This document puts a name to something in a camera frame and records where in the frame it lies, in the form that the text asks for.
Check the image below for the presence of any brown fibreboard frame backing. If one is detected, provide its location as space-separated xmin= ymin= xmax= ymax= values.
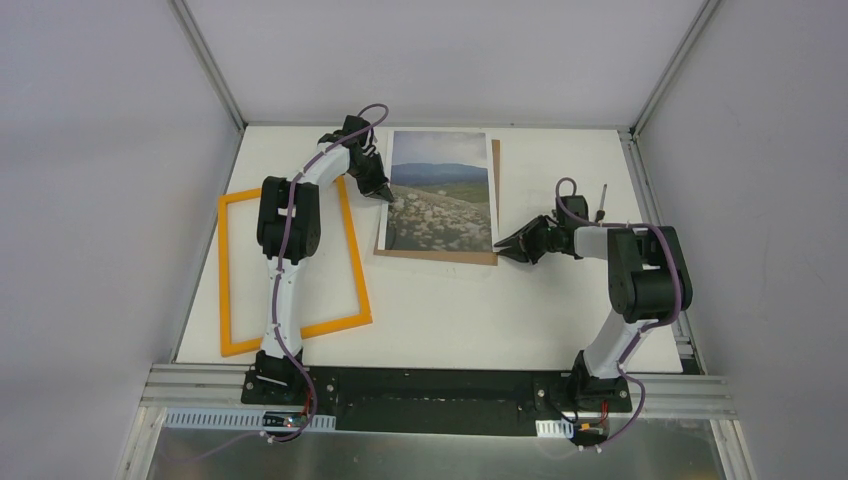
xmin=373 ymin=139 xmax=501 ymax=266

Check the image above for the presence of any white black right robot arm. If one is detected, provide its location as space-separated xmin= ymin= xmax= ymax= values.
xmin=494 ymin=195 xmax=693 ymax=410

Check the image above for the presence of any aluminium corner profile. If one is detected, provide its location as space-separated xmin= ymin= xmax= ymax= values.
xmin=167 ymin=0 xmax=247 ymax=136
xmin=619 ymin=0 xmax=723 ymax=376

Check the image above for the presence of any white slotted cable duct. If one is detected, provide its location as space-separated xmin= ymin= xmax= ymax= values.
xmin=163 ymin=408 xmax=336 ymax=433
xmin=535 ymin=419 xmax=574 ymax=439

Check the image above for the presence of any white slotted cable duct left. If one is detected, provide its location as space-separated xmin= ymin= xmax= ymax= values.
xmin=163 ymin=408 xmax=336 ymax=433

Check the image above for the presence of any aluminium corner profile right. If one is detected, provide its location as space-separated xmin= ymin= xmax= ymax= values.
xmin=619 ymin=0 xmax=723 ymax=376

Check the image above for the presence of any black yellow screwdriver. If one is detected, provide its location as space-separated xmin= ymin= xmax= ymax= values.
xmin=594 ymin=183 xmax=608 ymax=223

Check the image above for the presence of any yellow wooden picture frame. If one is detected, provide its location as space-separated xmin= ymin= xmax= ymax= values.
xmin=216 ymin=177 xmax=373 ymax=358

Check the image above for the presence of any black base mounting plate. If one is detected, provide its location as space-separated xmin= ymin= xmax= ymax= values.
xmin=241 ymin=366 xmax=632 ymax=436

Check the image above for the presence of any white slotted cable duct right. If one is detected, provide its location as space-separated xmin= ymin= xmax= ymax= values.
xmin=535 ymin=419 xmax=574 ymax=439

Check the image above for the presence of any aluminium corner profile left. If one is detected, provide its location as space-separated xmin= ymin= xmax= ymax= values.
xmin=167 ymin=0 xmax=247 ymax=136

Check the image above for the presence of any aluminium front table rail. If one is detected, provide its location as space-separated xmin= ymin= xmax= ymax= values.
xmin=140 ymin=363 xmax=738 ymax=420

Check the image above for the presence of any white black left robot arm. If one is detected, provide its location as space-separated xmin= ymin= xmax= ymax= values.
xmin=254 ymin=113 xmax=394 ymax=405

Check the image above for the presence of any landscape photo print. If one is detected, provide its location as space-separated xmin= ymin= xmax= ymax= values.
xmin=377 ymin=130 xmax=498 ymax=254

